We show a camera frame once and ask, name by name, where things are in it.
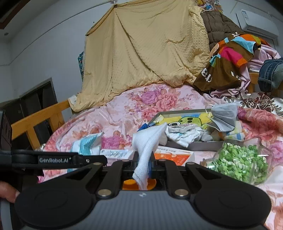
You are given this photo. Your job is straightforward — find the teal white sachet packet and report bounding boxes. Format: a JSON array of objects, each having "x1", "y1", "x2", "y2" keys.
[{"x1": 67, "y1": 132, "x2": 105, "y2": 173}]

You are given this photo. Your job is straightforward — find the pink floral quilt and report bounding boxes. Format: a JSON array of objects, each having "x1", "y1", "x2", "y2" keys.
[{"x1": 44, "y1": 84, "x2": 282, "y2": 229}]

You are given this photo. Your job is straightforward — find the patterned brown white bedsheet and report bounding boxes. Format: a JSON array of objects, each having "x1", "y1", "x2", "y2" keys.
[{"x1": 223, "y1": 93, "x2": 282, "y2": 117}]

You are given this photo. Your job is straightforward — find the white air conditioner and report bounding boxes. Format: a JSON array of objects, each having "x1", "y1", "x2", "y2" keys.
[{"x1": 236, "y1": 9, "x2": 279, "y2": 39}]

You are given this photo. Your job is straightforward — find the glass jar of green stars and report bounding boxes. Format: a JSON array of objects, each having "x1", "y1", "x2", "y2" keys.
[{"x1": 200, "y1": 139, "x2": 273, "y2": 185}]

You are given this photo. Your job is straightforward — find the colourful striped brown garment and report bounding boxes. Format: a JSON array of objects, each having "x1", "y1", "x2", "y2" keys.
[{"x1": 193, "y1": 33, "x2": 268, "y2": 91}]

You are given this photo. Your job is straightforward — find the orange and black strap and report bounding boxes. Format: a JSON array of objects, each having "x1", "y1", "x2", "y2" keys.
[{"x1": 121, "y1": 178, "x2": 157, "y2": 191}]

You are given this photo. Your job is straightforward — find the grey tray with dinosaur drawing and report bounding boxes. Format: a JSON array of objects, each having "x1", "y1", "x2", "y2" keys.
[{"x1": 139, "y1": 104, "x2": 245, "y2": 151}]

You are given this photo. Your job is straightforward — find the white cloth with blue whale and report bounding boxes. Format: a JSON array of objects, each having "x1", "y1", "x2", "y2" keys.
[{"x1": 165, "y1": 126, "x2": 213, "y2": 148}]

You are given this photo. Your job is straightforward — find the blue denim jeans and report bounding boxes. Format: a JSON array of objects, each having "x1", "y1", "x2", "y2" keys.
[{"x1": 258, "y1": 58, "x2": 283, "y2": 93}]

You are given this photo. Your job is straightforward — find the wooden bed frame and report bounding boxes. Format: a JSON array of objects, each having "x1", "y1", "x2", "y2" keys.
[{"x1": 11, "y1": 72, "x2": 259, "y2": 150}]

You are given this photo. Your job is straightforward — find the white blue text box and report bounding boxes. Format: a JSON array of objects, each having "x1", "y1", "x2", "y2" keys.
[{"x1": 100, "y1": 149, "x2": 134, "y2": 166}]

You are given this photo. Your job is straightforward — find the grey face mask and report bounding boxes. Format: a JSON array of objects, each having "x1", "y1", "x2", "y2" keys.
[{"x1": 205, "y1": 103, "x2": 238, "y2": 132}]

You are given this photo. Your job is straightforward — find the dark doorway cabinet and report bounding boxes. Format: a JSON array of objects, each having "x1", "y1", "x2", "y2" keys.
[{"x1": 1, "y1": 78, "x2": 57, "y2": 150}]

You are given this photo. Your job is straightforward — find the striped pastel towel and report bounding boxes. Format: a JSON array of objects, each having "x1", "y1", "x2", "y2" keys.
[{"x1": 211, "y1": 121, "x2": 245, "y2": 141}]

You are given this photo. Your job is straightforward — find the cartoon wall poster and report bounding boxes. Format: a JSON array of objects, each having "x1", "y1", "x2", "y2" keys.
[{"x1": 195, "y1": 0, "x2": 223, "y2": 13}]

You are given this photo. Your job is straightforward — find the yellow dotted blanket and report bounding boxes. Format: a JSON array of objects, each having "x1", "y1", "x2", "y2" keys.
[{"x1": 70, "y1": 1, "x2": 210, "y2": 112}]

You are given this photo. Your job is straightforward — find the pink lilac garment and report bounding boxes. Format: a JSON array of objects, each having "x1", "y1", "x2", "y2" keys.
[{"x1": 210, "y1": 44, "x2": 281, "y2": 98}]

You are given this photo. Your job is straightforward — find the orange and white medicine box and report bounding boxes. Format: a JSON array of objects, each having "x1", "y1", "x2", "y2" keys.
[{"x1": 154, "y1": 146, "x2": 195, "y2": 166}]

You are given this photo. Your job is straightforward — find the person's left hand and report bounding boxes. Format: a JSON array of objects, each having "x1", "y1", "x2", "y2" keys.
[{"x1": 0, "y1": 182, "x2": 20, "y2": 203}]

